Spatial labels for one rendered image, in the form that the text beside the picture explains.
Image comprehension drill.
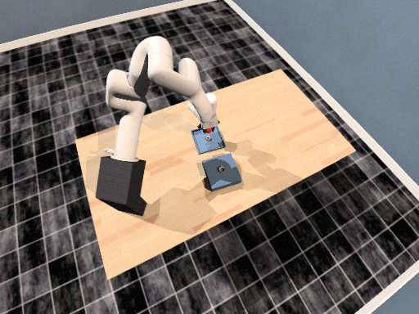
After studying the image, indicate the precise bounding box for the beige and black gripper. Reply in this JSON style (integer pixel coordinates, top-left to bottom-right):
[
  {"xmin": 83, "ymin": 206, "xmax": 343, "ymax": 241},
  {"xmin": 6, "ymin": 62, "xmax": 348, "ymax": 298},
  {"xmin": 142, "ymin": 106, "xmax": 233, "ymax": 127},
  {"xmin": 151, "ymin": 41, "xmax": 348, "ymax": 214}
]
[{"xmin": 197, "ymin": 113, "xmax": 220, "ymax": 134}]

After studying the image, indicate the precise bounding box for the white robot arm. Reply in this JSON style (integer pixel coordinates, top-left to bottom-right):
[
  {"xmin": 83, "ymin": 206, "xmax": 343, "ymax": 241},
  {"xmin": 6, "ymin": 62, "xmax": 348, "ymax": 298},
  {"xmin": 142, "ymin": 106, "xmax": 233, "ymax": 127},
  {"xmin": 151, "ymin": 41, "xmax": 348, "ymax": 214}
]
[{"xmin": 105, "ymin": 36, "xmax": 218, "ymax": 162}]

